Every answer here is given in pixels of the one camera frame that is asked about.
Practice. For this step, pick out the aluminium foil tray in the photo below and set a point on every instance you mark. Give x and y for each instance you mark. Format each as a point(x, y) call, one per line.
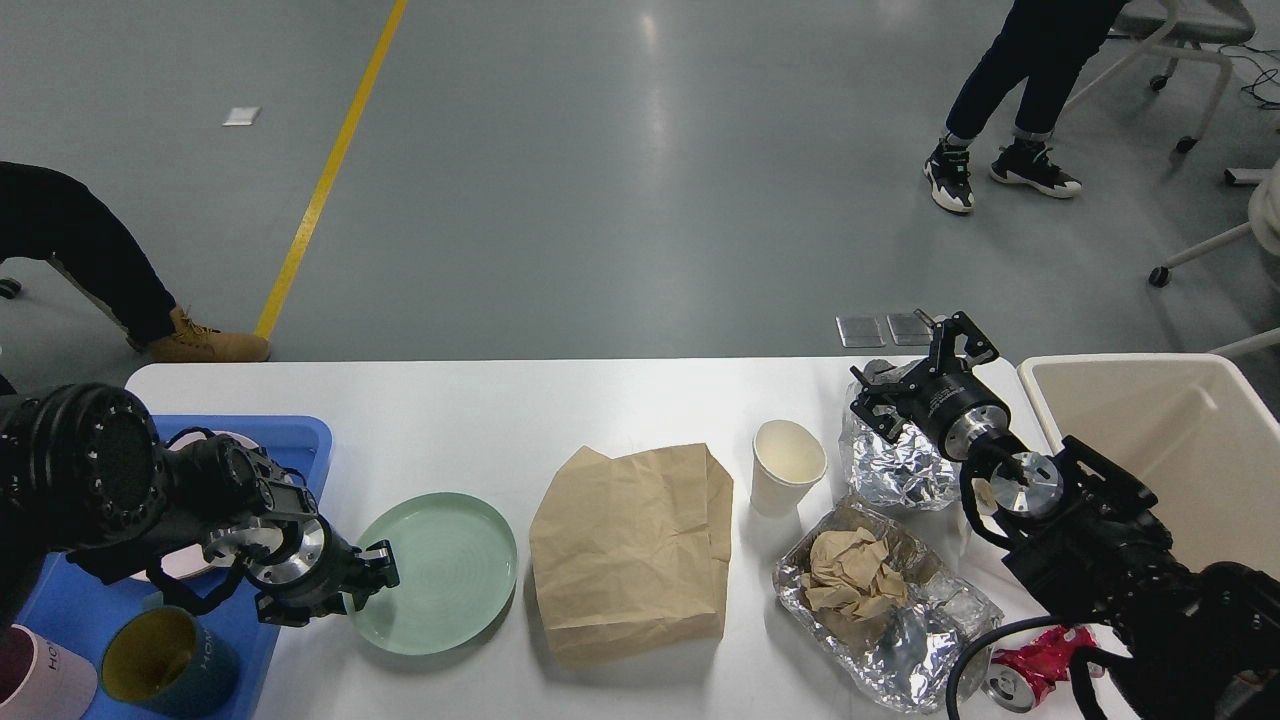
point(905, 668)

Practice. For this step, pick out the green plate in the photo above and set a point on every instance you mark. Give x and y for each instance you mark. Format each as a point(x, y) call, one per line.
point(456, 557)

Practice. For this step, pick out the white paper cup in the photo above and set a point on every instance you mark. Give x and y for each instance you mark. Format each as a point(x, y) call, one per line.
point(787, 462)

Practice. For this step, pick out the pink mug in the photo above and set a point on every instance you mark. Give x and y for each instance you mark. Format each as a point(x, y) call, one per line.
point(42, 680)

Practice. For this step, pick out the clear floor plate right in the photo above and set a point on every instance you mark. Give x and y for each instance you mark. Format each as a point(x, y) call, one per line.
point(909, 330)

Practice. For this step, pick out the blue plastic tray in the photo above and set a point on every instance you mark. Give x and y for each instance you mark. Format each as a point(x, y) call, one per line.
point(75, 610)

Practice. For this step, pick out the person in black sneakers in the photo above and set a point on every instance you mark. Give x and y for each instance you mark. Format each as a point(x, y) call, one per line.
point(1044, 46)

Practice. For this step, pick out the white floor tag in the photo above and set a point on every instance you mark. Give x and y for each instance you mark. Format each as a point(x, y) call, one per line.
point(242, 116)

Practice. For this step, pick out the person in tan boots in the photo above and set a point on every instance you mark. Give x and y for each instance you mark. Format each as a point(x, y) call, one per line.
point(49, 216)

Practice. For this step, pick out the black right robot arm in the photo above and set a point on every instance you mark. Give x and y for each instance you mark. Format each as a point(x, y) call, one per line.
point(1079, 533)

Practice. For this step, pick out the crumpled foil ball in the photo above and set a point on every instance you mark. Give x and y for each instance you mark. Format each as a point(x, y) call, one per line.
point(908, 474)

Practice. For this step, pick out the pink plate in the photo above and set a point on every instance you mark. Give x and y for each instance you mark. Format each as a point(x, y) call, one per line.
point(190, 561)

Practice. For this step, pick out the crushed red can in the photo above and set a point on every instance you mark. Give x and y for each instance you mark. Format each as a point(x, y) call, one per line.
point(1020, 679)

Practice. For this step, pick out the dark teal mug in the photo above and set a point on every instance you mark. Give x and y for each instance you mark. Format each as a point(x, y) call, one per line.
point(171, 661)

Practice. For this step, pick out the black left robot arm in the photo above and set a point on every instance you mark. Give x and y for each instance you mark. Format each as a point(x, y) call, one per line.
point(85, 474)

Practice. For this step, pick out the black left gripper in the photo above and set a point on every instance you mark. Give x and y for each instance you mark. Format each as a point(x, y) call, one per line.
point(317, 576)

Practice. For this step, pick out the brown paper bag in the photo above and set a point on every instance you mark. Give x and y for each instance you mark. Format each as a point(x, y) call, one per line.
point(630, 554)

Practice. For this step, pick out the beige plastic bin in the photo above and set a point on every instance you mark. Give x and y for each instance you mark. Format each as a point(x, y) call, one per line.
point(1191, 427)

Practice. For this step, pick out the crumpled brown paper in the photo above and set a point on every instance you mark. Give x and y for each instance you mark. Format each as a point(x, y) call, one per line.
point(849, 587)

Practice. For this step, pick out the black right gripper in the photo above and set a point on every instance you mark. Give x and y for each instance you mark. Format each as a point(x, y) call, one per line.
point(955, 411)

